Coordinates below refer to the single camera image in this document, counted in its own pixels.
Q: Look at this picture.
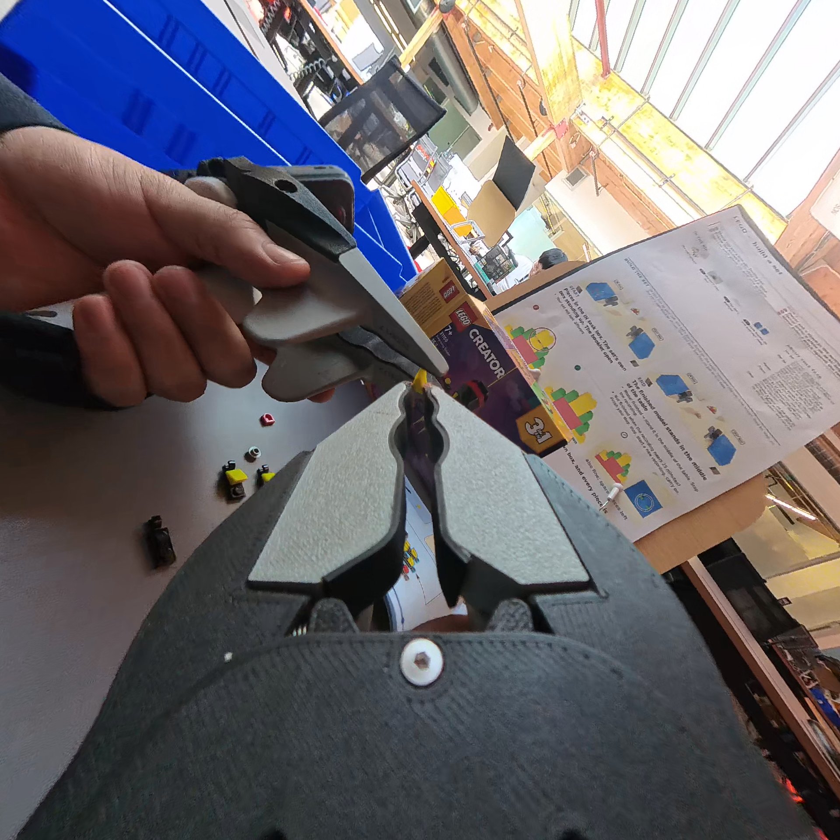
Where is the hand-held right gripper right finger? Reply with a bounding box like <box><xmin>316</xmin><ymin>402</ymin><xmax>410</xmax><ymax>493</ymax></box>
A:
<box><xmin>425</xmin><ymin>386</ymin><xmax>593</xmax><ymax>613</ymax></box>

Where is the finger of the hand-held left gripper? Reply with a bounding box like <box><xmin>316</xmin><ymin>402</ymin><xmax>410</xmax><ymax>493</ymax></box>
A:
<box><xmin>336</xmin><ymin>327</ymin><xmax>429</xmax><ymax>389</ymax></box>
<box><xmin>266</xmin><ymin>225</ymin><xmax>452</xmax><ymax>379</ymax></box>

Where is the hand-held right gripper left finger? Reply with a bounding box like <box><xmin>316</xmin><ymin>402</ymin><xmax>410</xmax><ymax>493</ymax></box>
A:
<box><xmin>247</xmin><ymin>382</ymin><xmax>409</xmax><ymax>616</ymax></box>

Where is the person's left forearm dark sleeve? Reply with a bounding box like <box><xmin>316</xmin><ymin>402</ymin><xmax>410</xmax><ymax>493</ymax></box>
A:
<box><xmin>0</xmin><ymin>73</ymin><xmax>72</xmax><ymax>136</ymax></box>

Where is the purple lego set box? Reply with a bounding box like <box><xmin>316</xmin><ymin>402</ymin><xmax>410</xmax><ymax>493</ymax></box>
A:
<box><xmin>395</xmin><ymin>258</ymin><xmax>573</xmax><ymax>458</ymax></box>

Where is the lego instruction booklet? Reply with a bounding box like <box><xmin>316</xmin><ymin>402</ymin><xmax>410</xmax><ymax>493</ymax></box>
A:
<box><xmin>386</xmin><ymin>481</ymin><xmax>469</xmax><ymax>623</ymax></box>

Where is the person's left hand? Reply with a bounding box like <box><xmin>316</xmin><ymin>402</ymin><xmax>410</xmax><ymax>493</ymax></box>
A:
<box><xmin>0</xmin><ymin>123</ymin><xmax>337</xmax><ymax>409</ymax></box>

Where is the blue plastic storage bin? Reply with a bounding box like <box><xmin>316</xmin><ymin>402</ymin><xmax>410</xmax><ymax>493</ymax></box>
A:
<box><xmin>351</xmin><ymin>187</ymin><xmax>419</xmax><ymax>293</ymax></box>
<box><xmin>0</xmin><ymin>0</ymin><xmax>371</xmax><ymax>198</ymax></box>

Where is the black mesh office chair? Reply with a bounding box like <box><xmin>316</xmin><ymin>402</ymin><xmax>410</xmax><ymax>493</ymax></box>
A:
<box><xmin>319</xmin><ymin>58</ymin><xmax>448</xmax><ymax>186</ymax></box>

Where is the tan and black chair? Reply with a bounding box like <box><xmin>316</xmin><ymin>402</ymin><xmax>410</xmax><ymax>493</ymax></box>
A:
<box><xmin>465</xmin><ymin>135</ymin><xmax>539</xmax><ymax>248</ymax></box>

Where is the printed instruction sheet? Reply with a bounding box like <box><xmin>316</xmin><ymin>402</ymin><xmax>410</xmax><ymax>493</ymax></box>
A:
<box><xmin>492</xmin><ymin>205</ymin><xmax>840</xmax><ymax>543</ymax></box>

